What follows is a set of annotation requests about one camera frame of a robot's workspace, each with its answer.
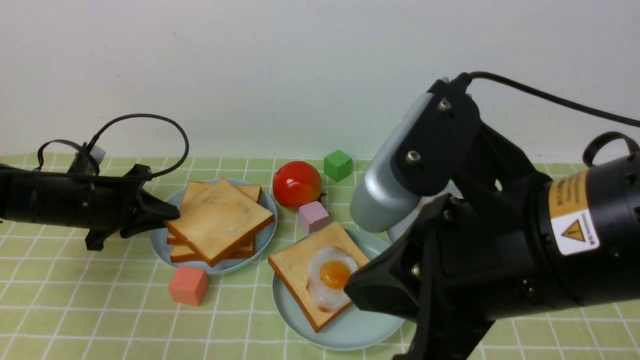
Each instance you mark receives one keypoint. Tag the pink cube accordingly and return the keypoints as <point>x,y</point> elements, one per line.
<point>313,217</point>

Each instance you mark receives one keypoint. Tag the grey egg plate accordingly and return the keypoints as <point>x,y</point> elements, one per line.
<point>394,233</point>

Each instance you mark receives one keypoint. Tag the red mango fruit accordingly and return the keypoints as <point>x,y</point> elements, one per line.
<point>296,184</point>

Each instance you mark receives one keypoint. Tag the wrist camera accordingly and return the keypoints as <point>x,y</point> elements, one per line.
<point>87,159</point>
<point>423,152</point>

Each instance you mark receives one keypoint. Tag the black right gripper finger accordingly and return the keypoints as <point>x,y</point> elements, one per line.
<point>450,337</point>
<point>400,281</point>

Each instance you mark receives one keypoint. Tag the green cube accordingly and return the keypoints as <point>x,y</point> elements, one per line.
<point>338,165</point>

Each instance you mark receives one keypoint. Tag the fried egg top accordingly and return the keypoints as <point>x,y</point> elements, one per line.
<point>327,274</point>

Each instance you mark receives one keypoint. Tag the green checkered tablecloth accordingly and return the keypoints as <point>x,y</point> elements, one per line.
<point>61,302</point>

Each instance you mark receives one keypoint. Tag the light green centre plate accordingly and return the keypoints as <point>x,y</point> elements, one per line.
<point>353,329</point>

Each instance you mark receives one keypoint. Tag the toast slice bottom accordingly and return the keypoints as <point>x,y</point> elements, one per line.
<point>180,253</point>

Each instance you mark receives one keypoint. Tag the toast slice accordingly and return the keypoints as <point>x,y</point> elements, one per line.
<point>290,266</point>
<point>180,253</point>
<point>194,188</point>
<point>219,221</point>

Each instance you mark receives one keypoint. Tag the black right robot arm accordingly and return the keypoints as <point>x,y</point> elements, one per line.
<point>593,225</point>

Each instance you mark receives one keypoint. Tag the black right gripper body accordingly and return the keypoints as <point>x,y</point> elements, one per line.
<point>493,258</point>

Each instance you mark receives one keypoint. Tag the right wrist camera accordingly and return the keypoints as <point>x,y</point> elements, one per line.
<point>423,152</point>

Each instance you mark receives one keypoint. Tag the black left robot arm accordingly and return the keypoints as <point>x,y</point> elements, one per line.
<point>54,199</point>

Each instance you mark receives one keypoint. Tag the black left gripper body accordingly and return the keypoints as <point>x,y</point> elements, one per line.
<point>115,207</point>

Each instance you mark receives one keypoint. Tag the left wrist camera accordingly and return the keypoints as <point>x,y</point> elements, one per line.
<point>87,159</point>

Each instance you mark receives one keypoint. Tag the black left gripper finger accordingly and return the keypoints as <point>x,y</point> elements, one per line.
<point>146,213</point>

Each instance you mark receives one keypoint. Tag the salmon red cube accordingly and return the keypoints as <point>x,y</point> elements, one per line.
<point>189,286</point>

